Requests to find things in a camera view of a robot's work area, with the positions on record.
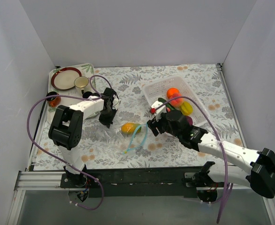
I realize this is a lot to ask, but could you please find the aluminium frame rail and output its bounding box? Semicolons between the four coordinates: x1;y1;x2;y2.
7;170;65;225

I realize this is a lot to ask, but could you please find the purple fake onion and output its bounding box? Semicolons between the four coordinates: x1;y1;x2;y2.
185;116;193;126

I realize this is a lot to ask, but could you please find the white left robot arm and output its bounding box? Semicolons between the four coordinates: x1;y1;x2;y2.
48;88;119;188

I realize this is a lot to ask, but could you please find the green fake vegetable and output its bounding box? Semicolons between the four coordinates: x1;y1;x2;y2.
158;97;176;112

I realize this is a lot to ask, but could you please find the orange fake fruit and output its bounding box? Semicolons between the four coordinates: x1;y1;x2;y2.
166;88;180;99

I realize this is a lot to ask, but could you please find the yellow fake lemon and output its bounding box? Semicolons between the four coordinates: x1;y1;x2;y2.
179;101;193;116

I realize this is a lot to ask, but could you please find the yellow green fake mango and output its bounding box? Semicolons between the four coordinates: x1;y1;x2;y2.
121;122;140;135

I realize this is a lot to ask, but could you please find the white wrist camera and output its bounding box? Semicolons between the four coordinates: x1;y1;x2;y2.
150;101;167;121
112;97;121;110

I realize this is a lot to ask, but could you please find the orange black cup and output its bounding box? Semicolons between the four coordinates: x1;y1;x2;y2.
46;91;61;108

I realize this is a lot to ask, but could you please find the peach fake fruit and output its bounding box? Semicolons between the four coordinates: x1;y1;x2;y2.
169;93;184;108

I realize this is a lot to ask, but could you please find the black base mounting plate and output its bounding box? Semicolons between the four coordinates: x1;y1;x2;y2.
60;165;229;199

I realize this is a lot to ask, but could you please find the red rimmed plate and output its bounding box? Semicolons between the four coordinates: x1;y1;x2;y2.
51;67;82;91

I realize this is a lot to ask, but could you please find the white plastic mesh basket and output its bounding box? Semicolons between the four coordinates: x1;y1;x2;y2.
142;75;210;128

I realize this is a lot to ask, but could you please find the cream yellow cup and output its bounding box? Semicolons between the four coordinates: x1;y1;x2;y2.
74;76;90;95

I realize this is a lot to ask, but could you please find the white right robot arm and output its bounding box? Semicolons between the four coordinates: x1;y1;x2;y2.
147;108;275;198

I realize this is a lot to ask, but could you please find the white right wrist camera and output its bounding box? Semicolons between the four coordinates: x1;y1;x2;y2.
150;101;167;121

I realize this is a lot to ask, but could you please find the floral serving tray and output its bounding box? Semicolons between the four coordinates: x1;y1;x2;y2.
47;63;94;124

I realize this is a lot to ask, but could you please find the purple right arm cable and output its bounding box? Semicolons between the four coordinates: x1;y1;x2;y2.
155;96;234;224

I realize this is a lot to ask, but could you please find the floral table mat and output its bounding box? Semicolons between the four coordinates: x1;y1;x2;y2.
31;64;251;171

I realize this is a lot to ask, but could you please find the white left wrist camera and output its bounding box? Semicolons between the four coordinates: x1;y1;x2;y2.
112;97;121;110

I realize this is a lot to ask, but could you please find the clear zip top bag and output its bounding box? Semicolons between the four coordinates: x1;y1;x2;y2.
103;124;148;154

